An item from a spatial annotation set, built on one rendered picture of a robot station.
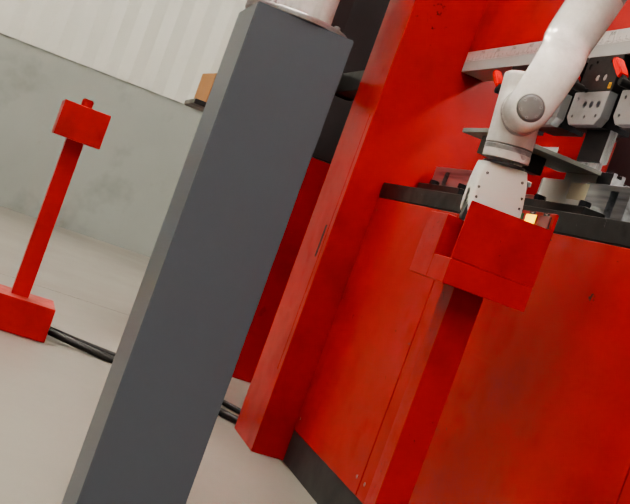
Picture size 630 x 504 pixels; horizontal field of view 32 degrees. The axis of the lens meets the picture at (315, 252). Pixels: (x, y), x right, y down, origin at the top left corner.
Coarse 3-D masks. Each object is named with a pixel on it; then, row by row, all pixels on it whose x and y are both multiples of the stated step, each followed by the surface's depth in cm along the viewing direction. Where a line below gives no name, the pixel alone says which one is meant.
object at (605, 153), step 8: (592, 136) 243; (600, 136) 240; (608, 136) 237; (616, 136) 237; (584, 144) 245; (592, 144) 242; (600, 144) 239; (608, 144) 237; (584, 152) 244; (592, 152) 241; (600, 152) 237; (608, 152) 237; (584, 160) 243; (592, 160) 240; (600, 160) 237; (600, 168) 237
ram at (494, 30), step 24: (504, 0) 309; (528, 0) 293; (552, 0) 279; (480, 24) 320; (504, 24) 303; (528, 24) 288; (624, 24) 240; (480, 48) 313; (600, 48) 247; (624, 48) 237; (480, 72) 312; (504, 72) 300
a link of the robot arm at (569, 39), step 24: (576, 0) 187; (600, 0) 185; (624, 0) 188; (552, 24) 188; (576, 24) 186; (600, 24) 187; (552, 48) 181; (576, 48) 184; (528, 72) 180; (552, 72) 179; (576, 72) 181; (528, 96) 179; (552, 96) 179; (504, 120) 185; (528, 120) 180
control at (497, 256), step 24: (432, 216) 202; (480, 216) 186; (504, 216) 187; (552, 216) 190; (432, 240) 198; (456, 240) 195; (480, 240) 186; (504, 240) 187; (528, 240) 188; (432, 264) 193; (456, 264) 186; (480, 264) 187; (504, 264) 187; (528, 264) 188; (480, 288) 187; (504, 288) 188; (528, 288) 189
